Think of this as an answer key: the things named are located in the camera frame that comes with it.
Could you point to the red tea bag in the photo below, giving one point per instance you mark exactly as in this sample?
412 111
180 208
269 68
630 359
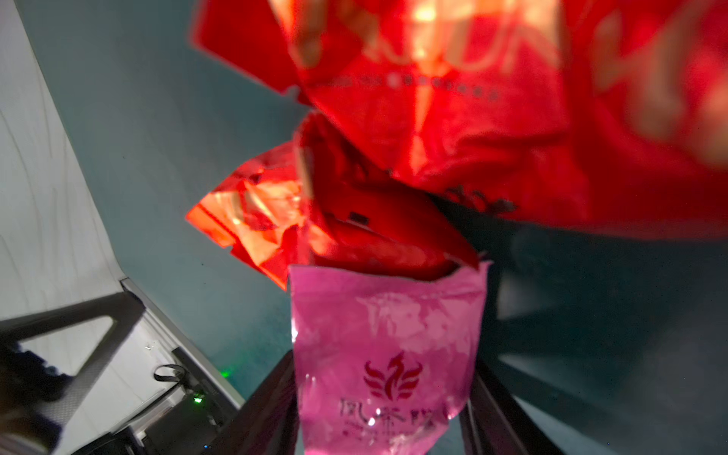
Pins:
317 200
600 116

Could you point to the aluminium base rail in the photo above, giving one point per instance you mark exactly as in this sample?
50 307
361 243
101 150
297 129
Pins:
192 404

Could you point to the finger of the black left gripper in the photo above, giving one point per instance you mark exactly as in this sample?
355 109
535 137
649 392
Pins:
51 360

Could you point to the large pink tea bag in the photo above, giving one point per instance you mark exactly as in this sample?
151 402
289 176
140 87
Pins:
383 364

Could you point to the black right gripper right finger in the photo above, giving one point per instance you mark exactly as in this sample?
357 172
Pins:
493 423

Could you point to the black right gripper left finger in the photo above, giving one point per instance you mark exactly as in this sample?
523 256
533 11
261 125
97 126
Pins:
268 423

